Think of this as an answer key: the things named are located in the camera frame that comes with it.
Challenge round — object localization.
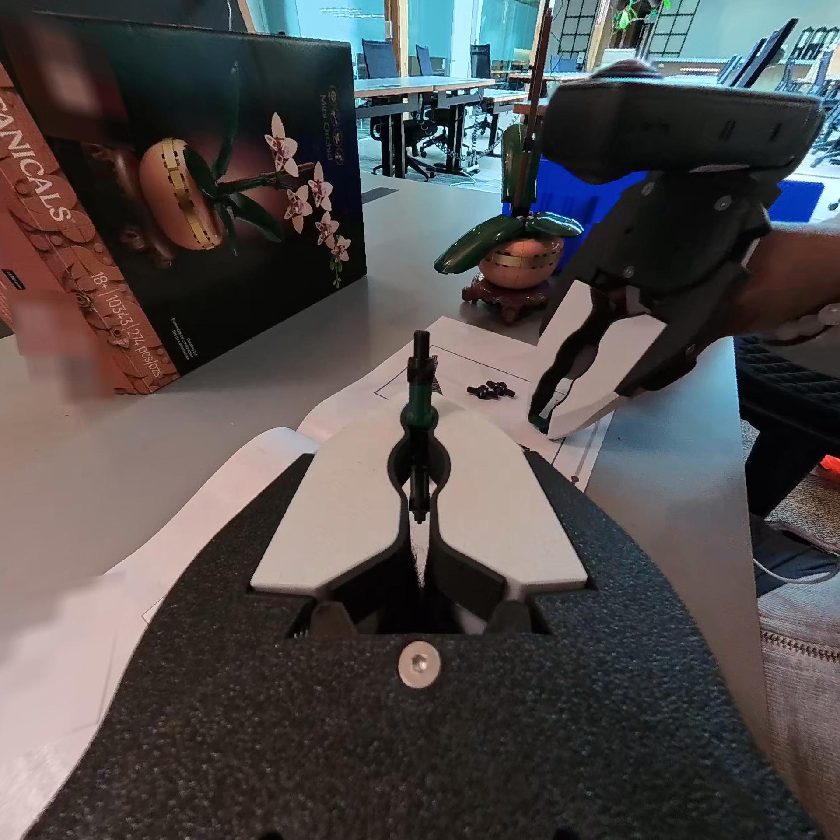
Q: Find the white office desk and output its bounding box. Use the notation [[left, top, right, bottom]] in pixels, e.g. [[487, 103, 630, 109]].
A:
[[354, 76, 497, 181]]

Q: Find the dark orchid toy box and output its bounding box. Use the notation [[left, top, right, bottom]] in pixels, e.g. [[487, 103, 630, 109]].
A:
[[0, 13, 368, 396]]

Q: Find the toy brick orchid model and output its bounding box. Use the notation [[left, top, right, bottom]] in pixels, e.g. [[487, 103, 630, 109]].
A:
[[433, 0, 586, 326]]

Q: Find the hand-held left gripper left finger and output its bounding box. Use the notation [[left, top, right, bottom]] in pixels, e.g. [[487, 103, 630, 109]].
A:
[[251, 410, 422, 634]]

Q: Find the white instruction booklet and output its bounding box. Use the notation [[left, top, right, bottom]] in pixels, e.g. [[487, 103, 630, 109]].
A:
[[0, 315, 614, 840]]

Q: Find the black grid rack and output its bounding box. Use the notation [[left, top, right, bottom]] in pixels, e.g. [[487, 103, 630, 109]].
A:
[[558, 0, 698, 61]]

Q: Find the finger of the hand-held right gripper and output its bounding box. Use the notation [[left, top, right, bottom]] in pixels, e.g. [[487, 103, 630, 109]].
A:
[[545, 311, 667, 441], [528, 279, 629, 421]]

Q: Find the hanging green plant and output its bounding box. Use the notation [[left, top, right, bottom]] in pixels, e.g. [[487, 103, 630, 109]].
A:
[[613, 0, 672, 31]]

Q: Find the thin white cable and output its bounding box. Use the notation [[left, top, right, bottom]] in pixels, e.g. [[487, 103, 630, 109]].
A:
[[755, 553, 840, 586]]

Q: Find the beige zip hoodie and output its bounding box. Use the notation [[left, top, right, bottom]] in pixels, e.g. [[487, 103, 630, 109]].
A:
[[755, 584, 840, 840]]

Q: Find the green and black toy stem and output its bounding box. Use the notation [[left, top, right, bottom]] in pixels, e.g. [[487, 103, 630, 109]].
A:
[[402, 330, 439, 526]]

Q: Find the black computer monitor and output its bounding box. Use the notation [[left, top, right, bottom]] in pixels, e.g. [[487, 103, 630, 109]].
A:
[[718, 18, 799, 88]]

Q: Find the large blue plastic bin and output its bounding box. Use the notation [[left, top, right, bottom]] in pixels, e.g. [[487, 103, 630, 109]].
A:
[[502, 157, 826, 225]]

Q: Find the grey desk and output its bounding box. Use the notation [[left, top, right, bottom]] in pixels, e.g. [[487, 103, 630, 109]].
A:
[[0, 172, 772, 742]]

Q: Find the white bead bracelet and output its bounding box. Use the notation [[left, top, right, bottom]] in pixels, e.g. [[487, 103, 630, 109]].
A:
[[764, 308, 840, 347]]

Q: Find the black mesh chair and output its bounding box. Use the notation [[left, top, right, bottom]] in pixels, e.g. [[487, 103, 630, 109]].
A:
[[734, 335, 840, 519]]

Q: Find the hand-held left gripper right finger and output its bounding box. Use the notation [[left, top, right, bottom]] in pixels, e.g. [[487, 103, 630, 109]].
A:
[[425, 403, 589, 634]]

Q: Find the person's right hand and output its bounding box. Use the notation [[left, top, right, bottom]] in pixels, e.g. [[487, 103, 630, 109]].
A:
[[736, 220, 840, 334]]

